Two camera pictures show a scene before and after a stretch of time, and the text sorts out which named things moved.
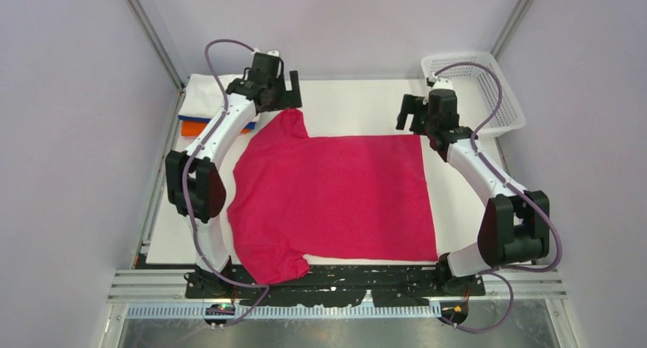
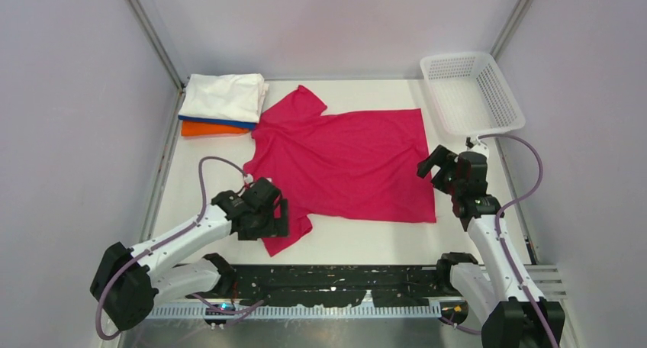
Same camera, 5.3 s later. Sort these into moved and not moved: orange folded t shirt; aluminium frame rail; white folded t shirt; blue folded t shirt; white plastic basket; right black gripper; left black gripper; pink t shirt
Moved: right black gripper; left black gripper; pink t shirt
Not moved: white plastic basket; orange folded t shirt; blue folded t shirt; aluminium frame rail; white folded t shirt
